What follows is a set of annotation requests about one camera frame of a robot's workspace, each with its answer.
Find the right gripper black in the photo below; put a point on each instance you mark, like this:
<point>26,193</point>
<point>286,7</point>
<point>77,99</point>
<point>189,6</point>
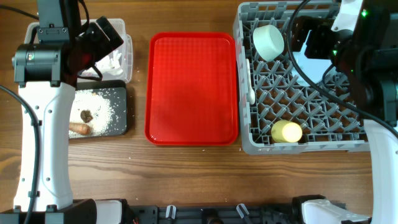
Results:
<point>321,30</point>

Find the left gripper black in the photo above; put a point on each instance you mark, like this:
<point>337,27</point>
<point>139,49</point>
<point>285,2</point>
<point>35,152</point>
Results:
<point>106,46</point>

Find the light blue plate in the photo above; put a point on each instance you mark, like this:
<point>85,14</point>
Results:
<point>313,68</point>

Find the white tissue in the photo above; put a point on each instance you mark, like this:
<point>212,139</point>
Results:
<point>110,64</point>

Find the green bowl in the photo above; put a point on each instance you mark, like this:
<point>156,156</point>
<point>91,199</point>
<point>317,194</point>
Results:
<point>268,42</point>

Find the white rice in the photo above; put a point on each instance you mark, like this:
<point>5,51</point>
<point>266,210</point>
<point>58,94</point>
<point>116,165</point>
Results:
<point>99,112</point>

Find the dark food scrap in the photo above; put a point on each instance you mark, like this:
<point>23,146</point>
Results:
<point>86,116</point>

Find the white plastic spoon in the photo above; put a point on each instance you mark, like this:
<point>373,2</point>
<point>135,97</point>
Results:
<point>251,93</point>

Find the brown carrot piece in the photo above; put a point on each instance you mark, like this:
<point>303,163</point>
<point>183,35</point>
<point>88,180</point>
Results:
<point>79,128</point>

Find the yellow plastic cup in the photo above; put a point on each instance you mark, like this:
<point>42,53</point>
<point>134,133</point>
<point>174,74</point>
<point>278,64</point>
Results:
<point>286,131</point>

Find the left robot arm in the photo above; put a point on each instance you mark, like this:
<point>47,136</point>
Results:
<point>46,71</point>

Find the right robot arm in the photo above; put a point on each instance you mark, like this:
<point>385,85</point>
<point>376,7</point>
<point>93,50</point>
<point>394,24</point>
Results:
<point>368,57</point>

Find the grey dishwasher rack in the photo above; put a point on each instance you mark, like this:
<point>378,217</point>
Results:
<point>326,126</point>

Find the clear plastic bin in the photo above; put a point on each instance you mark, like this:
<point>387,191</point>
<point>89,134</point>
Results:
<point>126,50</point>

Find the black tray bin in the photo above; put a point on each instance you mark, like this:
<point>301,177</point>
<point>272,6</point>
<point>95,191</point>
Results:
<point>119,105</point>

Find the red plastic tray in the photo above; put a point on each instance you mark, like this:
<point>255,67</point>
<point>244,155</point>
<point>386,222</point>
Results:
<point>192,96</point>

